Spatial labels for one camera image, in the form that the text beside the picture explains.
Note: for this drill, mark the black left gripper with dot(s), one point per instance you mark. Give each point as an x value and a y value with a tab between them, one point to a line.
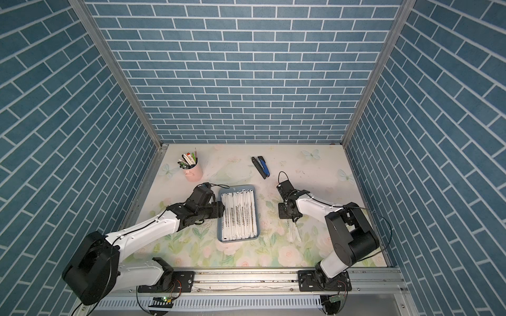
218	209

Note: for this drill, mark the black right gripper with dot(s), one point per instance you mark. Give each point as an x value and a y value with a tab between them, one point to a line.
281	212

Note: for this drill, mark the white straw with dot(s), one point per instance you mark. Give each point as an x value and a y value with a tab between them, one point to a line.
226	219
231	215

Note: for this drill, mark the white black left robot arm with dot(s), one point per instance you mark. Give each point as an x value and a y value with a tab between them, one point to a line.
96	267

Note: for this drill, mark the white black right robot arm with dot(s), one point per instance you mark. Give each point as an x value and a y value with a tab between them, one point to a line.
351	234

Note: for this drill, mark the white straws pile right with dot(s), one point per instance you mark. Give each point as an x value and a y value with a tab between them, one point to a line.
293	232

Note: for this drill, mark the blue storage box tray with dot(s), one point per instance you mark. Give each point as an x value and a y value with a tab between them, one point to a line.
246	214

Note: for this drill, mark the pink pen cup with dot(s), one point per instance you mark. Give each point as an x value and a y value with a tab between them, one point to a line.
193	173

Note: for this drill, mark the pens in cup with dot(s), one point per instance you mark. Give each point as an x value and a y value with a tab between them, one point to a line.
188	160

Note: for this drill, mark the blue black stapler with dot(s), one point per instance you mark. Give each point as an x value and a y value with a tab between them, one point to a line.
261	166

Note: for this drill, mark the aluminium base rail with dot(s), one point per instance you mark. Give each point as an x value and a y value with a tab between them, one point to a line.
361	280

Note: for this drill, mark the white ribbed cable duct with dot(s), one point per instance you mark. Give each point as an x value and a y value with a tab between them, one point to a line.
213	303

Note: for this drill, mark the aluminium corner post left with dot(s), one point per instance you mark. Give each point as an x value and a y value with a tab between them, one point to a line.
94	32

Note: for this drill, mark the aluminium corner post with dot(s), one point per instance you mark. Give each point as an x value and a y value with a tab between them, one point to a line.
94	32
388	46

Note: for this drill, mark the aluminium corner post right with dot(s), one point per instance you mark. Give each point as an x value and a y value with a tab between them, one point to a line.
388	46

